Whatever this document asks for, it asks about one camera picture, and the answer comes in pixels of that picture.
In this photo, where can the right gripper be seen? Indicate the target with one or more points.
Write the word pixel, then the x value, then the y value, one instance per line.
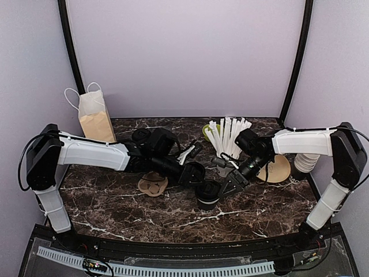
pixel 241 182

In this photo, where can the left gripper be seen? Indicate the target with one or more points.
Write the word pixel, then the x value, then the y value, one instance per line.
pixel 183 180

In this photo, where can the stack of black lids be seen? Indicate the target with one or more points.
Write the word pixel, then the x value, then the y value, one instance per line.
pixel 199 170

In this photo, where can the single black lid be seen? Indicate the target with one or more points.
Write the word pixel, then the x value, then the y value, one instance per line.
pixel 141 135
pixel 208 191

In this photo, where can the brown pulp cup carrier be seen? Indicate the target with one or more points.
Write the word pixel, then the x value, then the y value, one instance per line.
pixel 153 184

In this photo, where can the stack of paper cups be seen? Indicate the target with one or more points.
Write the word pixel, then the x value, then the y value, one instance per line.
pixel 302 165

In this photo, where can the black paper coffee cup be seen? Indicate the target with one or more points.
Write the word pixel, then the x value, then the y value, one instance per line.
pixel 142 146

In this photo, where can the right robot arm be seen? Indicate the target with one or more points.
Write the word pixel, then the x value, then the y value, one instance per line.
pixel 341 143

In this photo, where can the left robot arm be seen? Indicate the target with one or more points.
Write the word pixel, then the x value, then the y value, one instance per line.
pixel 147 150

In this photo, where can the white cup holding straws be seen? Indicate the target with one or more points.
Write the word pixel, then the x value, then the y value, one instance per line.
pixel 223 172

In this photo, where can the bundle of white wrapped straws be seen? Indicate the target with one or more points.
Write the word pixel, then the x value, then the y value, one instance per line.
pixel 222 135

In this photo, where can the beige plate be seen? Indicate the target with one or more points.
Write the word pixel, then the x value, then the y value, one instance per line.
pixel 278 171

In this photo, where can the brown paper bag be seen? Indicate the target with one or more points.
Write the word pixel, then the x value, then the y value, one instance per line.
pixel 93 114

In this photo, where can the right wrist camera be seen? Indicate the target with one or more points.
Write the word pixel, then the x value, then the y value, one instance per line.
pixel 225 161

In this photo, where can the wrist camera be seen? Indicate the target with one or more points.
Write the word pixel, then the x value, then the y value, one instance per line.
pixel 191 151
pixel 225 161

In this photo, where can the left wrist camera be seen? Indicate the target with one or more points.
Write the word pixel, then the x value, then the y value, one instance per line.
pixel 191 151

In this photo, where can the right black frame post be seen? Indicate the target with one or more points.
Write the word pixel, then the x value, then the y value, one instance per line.
pixel 306 20

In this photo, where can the black frame post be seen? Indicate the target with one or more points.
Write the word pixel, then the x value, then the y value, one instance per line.
pixel 66 29
pixel 306 20

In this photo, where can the left black frame post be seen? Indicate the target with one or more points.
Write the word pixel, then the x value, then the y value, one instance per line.
pixel 66 29

